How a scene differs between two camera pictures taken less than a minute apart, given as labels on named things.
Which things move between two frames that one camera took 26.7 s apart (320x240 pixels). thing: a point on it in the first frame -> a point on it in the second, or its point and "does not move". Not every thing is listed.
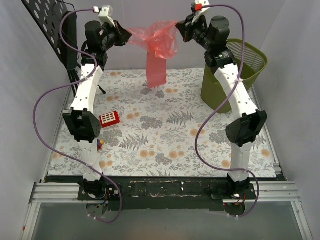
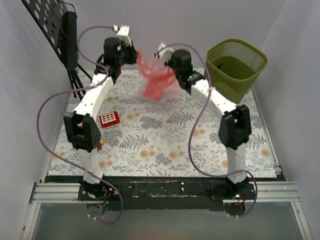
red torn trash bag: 159,40 -> 158,79
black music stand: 56,21 does not move
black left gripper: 119,33 -> 132,53
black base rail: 166,193 does not move
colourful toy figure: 100,142 does not move
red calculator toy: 109,119 does not move
